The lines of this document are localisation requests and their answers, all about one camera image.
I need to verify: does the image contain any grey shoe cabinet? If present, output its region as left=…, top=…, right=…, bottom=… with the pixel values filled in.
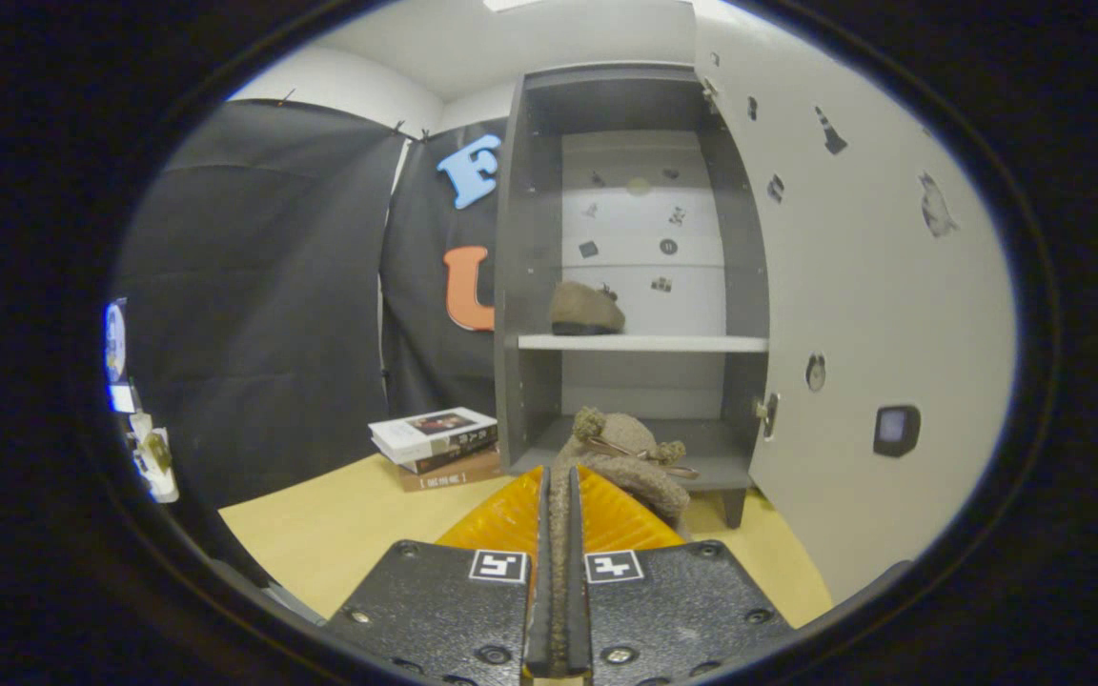
left=495, top=63, right=771, bottom=530

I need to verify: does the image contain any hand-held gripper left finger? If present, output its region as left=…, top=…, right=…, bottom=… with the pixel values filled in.
left=325, top=465, right=553, bottom=686

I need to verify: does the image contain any brown fuzzy shoe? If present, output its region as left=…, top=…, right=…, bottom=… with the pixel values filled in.
left=549, top=408, right=701, bottom=673
left=549, top=281, right=626, bottom=336

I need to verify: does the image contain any brown book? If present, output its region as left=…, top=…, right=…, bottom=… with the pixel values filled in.
left=399, top=450, right=505, bottom=493

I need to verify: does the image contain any white cabinet shelf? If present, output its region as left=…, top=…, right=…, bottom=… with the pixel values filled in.
left=518, top=333, right=769, bottom=353

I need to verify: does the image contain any black backdrop cloth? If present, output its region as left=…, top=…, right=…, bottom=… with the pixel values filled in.
left=115, top=98, right=409, bottom=511
left=379, top=119, right=510, bottom=420

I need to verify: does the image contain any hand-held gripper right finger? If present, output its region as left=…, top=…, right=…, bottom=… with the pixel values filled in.
left=568, top=465, right=795, bottom=686

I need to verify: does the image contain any dark book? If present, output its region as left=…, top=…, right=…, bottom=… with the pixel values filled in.
left=401, top=436, right=499, bottom=474

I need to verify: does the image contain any beige shoe cabinet door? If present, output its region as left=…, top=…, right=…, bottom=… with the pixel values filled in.
left=692, top=0, right=1019, bottom=606

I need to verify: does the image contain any small white cluttered table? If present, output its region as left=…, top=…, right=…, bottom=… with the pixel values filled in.
left=109, top=381, right=180, bottom=504

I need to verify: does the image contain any white book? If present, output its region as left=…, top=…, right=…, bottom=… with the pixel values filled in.
left=368, top=408, right=498, bottom=465

